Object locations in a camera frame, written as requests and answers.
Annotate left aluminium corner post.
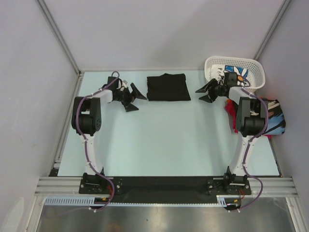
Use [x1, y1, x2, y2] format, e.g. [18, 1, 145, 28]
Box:
[35, 0, 81, 75]

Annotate black printed t-shirt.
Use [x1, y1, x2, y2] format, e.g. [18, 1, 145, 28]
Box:
[263, 100, 286, 136]
[147, 73, 191, 102]

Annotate aluminium corner post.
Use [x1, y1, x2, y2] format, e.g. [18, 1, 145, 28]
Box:
[35, 0, 81, 75]
[253, 0, 294, 61]

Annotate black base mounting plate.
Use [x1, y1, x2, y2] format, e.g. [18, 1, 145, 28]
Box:
[79, 174, 252, 204]

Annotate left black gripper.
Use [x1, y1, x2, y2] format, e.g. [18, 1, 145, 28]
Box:
[115, 83, 146, 112]

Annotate right aluminium corner post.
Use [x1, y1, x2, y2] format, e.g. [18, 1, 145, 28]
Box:
[253, 0, 294, 61]

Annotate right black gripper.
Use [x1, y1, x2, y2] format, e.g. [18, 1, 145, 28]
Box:
[196, 78, 225, 103]

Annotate purple cable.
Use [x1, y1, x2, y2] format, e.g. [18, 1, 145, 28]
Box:
[76, 71, 121, 213]
[223, 67, 270, 213]

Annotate folded red t-shirt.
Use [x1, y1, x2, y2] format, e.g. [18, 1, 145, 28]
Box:
[225, 97, 268, 137]

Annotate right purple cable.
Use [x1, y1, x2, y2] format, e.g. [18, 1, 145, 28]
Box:
[223, 67, 270, 213]

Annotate folded black printed t-shirt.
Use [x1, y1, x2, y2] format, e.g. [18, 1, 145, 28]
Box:
[263, 100, 286, 136]

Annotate white slotted cable duct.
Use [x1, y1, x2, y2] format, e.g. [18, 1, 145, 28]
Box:
[45, 196, 239, 207]

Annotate white plastic basket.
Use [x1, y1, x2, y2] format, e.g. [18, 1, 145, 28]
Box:
[204, 56, 266, 93]

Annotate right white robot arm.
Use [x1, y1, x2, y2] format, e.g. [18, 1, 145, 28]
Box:
[196, 72, 268, 194]

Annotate aluminium frame rail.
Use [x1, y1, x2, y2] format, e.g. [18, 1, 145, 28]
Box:
[34, 176, 298, 197]

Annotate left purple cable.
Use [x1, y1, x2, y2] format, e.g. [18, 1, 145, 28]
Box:
[76, 71, 121, 213]

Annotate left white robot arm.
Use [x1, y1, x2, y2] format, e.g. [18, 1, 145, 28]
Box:
[71, 75, 147, 194]

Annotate white daisy print t-shirt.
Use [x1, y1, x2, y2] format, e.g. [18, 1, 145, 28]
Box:
[210, 65, 251, 87]

